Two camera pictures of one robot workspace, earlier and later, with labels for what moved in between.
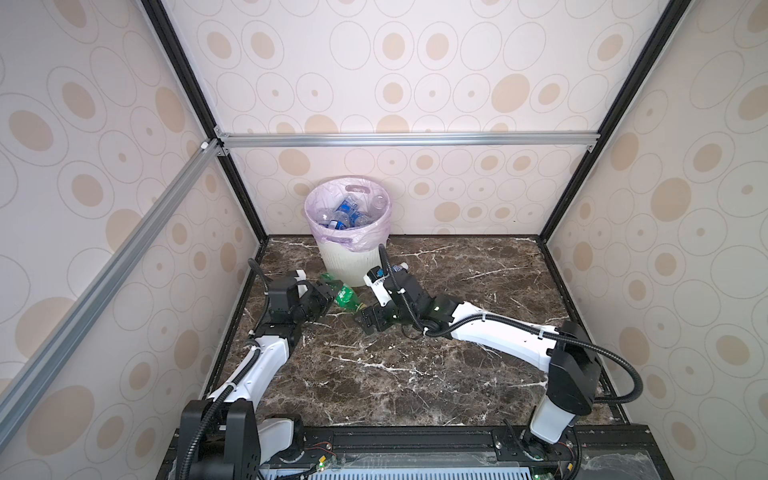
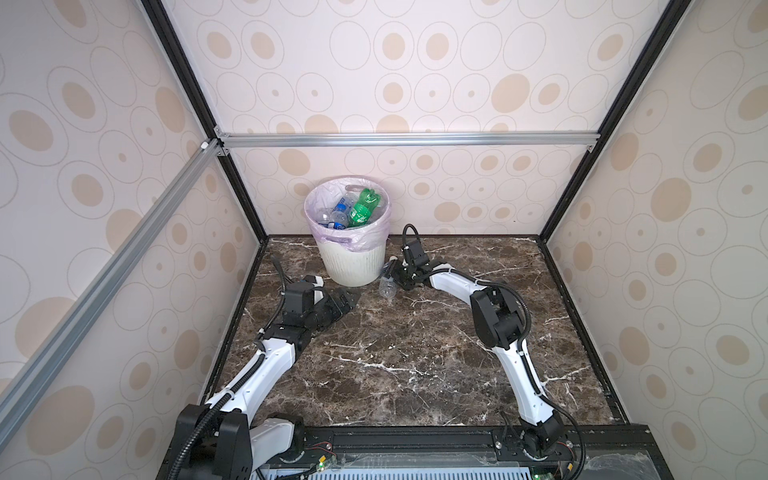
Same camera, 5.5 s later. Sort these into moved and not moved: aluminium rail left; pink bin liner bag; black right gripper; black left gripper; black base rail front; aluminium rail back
Moved: black right gripper; black left gripper
Not moved: aluminium rail back; aluminium rail left; black base rail front; pink bin liner bag
